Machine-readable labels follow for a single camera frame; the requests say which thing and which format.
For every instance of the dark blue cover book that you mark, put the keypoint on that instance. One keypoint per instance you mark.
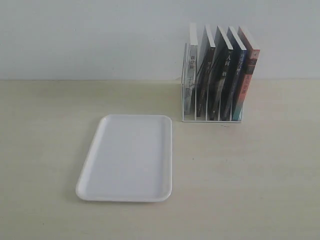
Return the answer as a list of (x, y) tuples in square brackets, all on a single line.
[(233, 74)]

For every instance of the white grey spine book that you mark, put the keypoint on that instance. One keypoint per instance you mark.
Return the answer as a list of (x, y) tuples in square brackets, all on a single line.
[(190, 68)]

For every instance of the dark brown spine book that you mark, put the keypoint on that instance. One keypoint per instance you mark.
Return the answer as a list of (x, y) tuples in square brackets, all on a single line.
[(205, 61)]

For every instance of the black spine book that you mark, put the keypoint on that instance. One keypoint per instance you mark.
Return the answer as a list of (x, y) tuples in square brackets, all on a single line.
[(221, 63)]

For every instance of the red spine book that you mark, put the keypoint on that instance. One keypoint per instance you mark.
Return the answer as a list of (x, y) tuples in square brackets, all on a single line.
[(246, 73)]

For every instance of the white plastic tray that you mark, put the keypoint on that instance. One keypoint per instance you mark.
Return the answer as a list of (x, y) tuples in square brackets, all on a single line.
[(129, 160)]

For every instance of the white wire book rack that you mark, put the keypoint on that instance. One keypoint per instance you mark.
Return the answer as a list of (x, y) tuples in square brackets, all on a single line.
[(192, 117)]

